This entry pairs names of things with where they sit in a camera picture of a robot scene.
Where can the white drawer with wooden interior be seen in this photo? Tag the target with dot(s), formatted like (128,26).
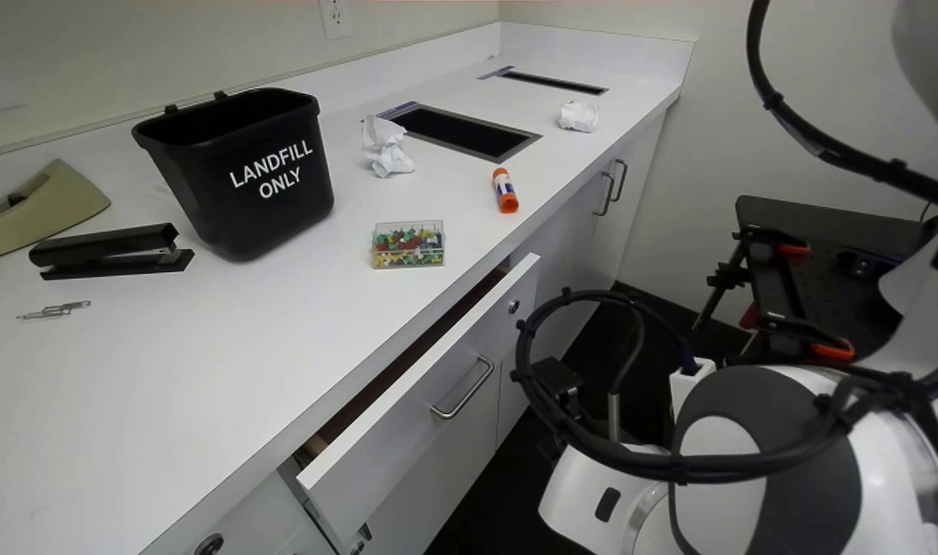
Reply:
(408,433)

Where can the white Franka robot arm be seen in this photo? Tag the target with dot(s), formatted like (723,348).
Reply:
(903,482)

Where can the small snack packet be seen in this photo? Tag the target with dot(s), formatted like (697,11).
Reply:
(408,246)

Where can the orange capped glue stick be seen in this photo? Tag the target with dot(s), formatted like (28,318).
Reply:
(504,193)

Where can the white cabinet door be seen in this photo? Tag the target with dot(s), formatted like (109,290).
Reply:
(639,205)
(566,248)

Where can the wide rectangular counter waste opening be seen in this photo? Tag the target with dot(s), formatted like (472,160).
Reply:
(459,130)

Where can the tall crumpled white paper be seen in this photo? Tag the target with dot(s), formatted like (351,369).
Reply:
(388,150)

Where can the flat crumpled white paper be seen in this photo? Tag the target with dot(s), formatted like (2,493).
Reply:
(578,116)

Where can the black landfill only bin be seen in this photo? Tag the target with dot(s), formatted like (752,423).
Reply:
(232,212)

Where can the black orange bar clamp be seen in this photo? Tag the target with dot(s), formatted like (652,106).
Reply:
(813,339)
(766,241)

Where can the black perforated breadboard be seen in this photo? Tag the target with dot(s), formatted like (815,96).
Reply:
(828,297)

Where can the black table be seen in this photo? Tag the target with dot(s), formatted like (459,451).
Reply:
(828,217)

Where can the black stapler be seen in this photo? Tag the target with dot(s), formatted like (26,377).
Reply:
(104,251)

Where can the white wall outlet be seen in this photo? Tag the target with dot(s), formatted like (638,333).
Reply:
(335,17)

